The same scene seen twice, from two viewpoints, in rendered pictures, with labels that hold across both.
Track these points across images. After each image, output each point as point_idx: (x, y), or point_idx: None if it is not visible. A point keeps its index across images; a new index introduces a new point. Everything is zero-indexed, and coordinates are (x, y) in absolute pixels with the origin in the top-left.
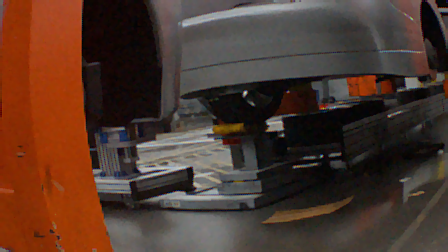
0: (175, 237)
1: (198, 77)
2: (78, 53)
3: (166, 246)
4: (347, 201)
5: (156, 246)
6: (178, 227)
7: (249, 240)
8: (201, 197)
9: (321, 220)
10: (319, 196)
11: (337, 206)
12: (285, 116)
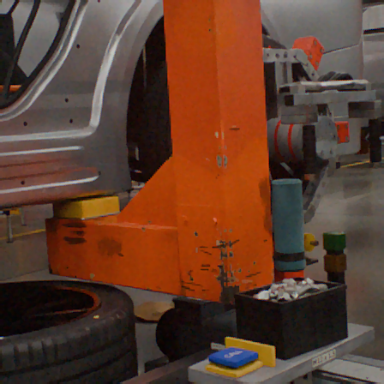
0: (360, 301)
1: None
2: None
3: (359, 286)
4: (144, 306)
5: (371, 286)
6: (372, 323)
7: None
8: (366, 370)
9: None
10: (150, 357)
11: (159, 309)
12: (127, 295)
